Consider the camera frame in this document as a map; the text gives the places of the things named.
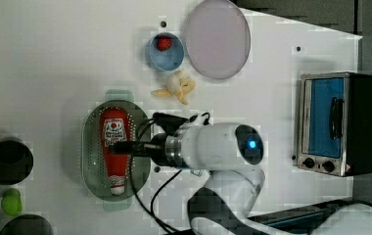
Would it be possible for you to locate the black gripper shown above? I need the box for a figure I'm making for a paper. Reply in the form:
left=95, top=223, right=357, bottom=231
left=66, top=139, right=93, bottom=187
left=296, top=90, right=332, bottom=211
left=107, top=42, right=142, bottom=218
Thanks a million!
left=108, top=133, right=168, bottom=165

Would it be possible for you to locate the red plush ketchup bottle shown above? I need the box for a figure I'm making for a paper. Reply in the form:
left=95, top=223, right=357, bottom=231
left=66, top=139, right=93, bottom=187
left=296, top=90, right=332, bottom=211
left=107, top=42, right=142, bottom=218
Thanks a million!
left=100, top=108, right=130, bottom=196

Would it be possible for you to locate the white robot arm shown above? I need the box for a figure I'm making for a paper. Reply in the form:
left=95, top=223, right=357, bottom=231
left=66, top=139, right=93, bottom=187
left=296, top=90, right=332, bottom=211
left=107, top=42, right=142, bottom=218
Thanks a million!
left=110, top=113, right=372, bottom=235

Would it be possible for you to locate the green plastic strainer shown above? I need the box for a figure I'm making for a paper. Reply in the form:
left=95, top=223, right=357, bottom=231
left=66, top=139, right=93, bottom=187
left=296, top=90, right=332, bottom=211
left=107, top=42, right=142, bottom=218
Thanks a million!
left=81, top=90, right=151, bottom=212

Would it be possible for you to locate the peeled banana toy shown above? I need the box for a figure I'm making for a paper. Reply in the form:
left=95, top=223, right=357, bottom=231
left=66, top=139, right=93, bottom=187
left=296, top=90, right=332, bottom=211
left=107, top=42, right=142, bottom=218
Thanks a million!
left=151, top=70, right=196, bottom=105

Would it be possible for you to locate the blue bowl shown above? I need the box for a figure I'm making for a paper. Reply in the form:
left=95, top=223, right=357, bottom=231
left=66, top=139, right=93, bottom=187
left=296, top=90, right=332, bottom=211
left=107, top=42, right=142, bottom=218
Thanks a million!
left=144, top=32, right=185, bottom=71

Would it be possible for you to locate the black bowl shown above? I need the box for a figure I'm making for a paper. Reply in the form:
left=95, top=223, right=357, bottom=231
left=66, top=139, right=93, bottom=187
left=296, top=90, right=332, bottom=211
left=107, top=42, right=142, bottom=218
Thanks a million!
left=0, top=140, right=34, bottom=185

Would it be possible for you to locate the red strawberry toy in bowl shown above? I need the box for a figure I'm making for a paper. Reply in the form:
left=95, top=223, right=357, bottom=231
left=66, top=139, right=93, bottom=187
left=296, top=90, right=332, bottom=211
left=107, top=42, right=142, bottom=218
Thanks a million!
left=156, top=35, right=172, bottom=52

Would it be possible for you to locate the green pear toy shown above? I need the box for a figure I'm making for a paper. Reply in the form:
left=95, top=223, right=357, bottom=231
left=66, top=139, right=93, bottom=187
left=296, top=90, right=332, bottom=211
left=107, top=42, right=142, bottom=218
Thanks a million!
left=1, top=188, right=23, bottom=216

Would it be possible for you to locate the black round object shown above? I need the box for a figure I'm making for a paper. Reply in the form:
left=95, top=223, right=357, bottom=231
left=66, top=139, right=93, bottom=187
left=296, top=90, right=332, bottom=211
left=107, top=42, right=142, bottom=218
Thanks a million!
left=0, top=214, right=54, bottom=235

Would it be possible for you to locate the lavender round plate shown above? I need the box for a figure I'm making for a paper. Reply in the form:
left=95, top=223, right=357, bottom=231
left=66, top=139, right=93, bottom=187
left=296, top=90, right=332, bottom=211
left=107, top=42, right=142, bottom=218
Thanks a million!
left=184, top=0, right=251, bottom=79

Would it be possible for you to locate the silver toaster oven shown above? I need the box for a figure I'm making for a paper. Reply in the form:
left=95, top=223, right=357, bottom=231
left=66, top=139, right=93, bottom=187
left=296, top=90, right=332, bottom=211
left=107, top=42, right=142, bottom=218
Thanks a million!
left=297, top=72, right=372, bottom=177

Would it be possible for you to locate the black cable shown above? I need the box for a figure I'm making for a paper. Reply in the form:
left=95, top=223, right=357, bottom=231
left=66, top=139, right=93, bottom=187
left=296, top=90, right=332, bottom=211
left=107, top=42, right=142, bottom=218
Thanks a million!
left=128, top=118, right=183, bottom=234

